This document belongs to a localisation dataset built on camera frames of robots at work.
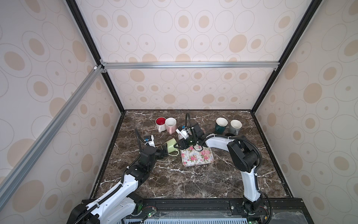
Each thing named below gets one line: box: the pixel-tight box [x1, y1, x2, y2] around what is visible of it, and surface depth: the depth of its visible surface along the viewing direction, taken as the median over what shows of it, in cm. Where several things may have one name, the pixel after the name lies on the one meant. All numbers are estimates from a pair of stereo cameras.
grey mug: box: [229, 119, 243, 136], surface depth 101 cm
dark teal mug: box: [214, 117, 229, 135], surface depth 102 cm
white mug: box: [155, 116, 166, 133], surface depth 105 cm
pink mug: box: [165, 117, 177, 135], surface depth 100 cm
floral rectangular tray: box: [180, 145, 214, 168], surface depth 94 cm
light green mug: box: [165, 138, 180, 157], surface depth 94 cm
